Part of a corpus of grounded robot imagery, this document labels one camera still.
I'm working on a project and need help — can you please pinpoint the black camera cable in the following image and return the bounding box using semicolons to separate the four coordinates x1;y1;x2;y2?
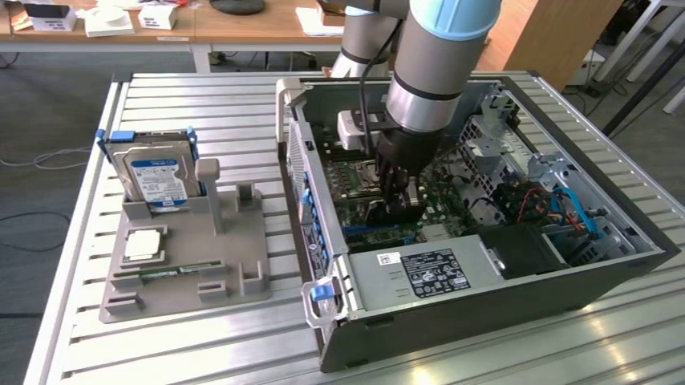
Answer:
358;22;403;160

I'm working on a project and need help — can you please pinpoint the hard disk with blue caddy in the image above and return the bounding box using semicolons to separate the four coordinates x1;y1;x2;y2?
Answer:
95;127;200;209

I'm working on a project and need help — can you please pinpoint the white printed box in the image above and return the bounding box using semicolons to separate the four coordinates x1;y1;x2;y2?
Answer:
137;3;179;31

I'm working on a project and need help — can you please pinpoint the white stacked box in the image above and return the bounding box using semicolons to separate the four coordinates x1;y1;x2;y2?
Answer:
83;6;135;39

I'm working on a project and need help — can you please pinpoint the coloured power wire bundle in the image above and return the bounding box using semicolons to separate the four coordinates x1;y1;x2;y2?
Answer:
494;178;561;225

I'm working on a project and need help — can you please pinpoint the silver CPU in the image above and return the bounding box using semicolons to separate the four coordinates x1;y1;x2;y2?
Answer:
123;230;164;261

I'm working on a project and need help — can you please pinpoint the brown cardboard box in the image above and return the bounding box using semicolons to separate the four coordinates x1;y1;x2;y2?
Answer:
315;0;347;17

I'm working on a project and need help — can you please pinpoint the blue data wire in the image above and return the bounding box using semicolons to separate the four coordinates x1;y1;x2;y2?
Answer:
553;185;605;241

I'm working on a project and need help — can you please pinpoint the white paper box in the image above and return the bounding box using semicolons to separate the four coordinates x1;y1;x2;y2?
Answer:
295;6;347;38

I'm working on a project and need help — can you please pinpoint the perforated metal disk cage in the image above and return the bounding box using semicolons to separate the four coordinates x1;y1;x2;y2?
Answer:
461;114;542;189

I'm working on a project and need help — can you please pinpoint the silver chipset heat sink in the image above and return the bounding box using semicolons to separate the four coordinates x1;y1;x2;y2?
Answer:
420;225;457;243

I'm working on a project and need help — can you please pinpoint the black and silver PC case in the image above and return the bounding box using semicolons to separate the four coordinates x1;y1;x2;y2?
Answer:
272;74;682;374

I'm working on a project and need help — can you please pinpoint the grey power supply black label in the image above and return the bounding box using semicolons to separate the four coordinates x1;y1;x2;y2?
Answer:
336;234;507;314

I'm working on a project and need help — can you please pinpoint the white device red button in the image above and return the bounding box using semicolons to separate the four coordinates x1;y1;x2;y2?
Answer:
579;50;610;87

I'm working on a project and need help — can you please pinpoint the grey floor cable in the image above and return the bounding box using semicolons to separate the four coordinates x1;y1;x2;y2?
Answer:
0;144;96;169

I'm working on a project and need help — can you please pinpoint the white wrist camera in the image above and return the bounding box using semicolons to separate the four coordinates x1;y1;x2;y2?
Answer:
336;110;390;152

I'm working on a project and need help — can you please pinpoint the dark round object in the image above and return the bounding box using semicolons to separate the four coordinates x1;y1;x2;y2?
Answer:
208;0;267;15

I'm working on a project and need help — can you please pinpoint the white box black top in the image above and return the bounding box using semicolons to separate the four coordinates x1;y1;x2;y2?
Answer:
24;2;79;32

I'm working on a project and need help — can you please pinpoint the wooden desk white frame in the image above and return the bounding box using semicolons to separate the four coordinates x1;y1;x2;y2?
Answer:
0;0;348;74

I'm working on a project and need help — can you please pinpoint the metal CPU socket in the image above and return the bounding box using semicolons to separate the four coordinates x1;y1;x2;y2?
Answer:
347;159;395;198

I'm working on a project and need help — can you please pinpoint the metal disk bay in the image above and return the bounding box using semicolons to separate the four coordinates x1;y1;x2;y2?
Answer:
541;216;641;269

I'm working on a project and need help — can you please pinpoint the grey printed parts rack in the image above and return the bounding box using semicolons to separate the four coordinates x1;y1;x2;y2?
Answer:
99;158;275;325

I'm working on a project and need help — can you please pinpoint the green motherboard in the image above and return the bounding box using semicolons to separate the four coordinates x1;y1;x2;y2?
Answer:
320;138;483;252

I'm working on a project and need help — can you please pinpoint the wooden cabinet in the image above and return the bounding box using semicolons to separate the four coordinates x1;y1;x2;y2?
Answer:
473;0;626;94

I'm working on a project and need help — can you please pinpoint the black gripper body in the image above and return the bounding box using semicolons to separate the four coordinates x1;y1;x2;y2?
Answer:
376;127;444;173

